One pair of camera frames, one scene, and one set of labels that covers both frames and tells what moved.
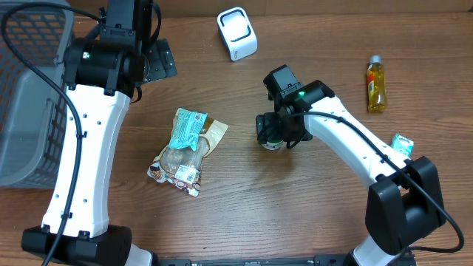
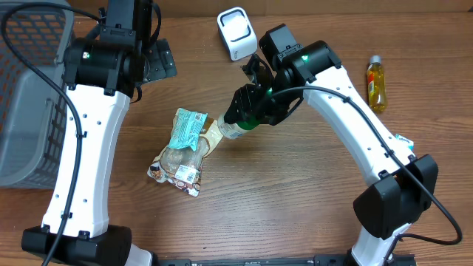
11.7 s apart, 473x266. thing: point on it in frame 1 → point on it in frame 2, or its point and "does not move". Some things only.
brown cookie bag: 182,167 does not move
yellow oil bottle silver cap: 376,86 does not move
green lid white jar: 273,145 → 234,130
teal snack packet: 187,127 does not move
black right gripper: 267,129 → 243,104
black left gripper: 162,60 does not move
